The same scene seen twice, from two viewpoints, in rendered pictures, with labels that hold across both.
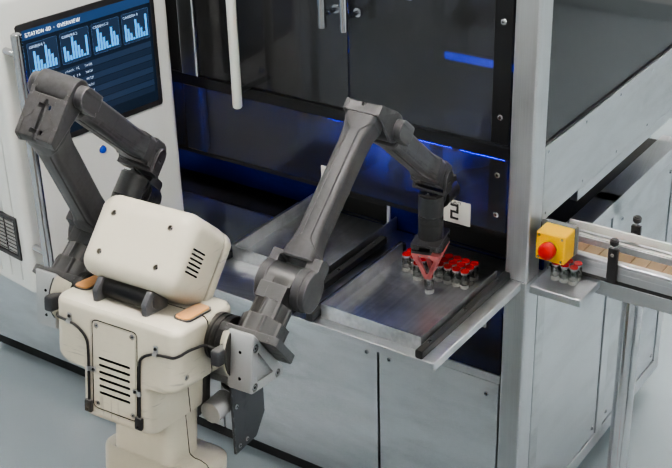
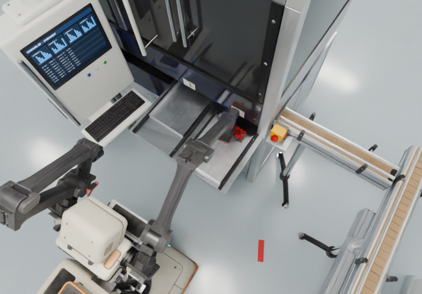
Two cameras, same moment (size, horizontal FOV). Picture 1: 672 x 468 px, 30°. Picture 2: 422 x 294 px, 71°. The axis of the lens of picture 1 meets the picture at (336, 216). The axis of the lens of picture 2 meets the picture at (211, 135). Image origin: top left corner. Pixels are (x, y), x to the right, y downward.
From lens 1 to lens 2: 180 cm
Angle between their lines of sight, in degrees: 37
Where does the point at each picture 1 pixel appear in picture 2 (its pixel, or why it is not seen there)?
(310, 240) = (162, 227)
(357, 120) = (183, 170)
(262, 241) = (161, 105)
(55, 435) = not seen: hidden behind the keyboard
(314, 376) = not seen: hidden behind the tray
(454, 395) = not seen: hidden behind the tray
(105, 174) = (93, 81)
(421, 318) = (221, 162)
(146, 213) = (80, 230)
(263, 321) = (143, 267)
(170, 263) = (95, 256)
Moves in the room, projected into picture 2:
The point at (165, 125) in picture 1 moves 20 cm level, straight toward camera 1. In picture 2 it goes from (116, 54) to (116, 81)
